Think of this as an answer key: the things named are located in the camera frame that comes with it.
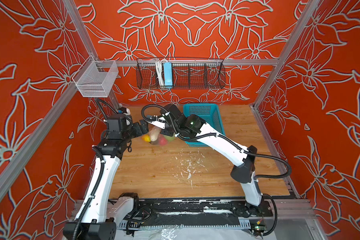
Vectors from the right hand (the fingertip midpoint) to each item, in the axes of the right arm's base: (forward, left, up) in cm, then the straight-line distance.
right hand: (158, 120), depth 73 cm
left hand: (-2, +10, 0) cm, 10 cm away
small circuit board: (-43, -47, -30) cm, 70 cm away
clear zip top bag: (0, +4, -22) cm, 22 cm away
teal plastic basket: (+27, -34, -27) cm, 52 cm away
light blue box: (+31, -4, +5) cm, 31 cm away
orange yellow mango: (+1, +10, -18) cm, 21 cm away
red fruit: (0, 0, -20) cm, 20 cm away
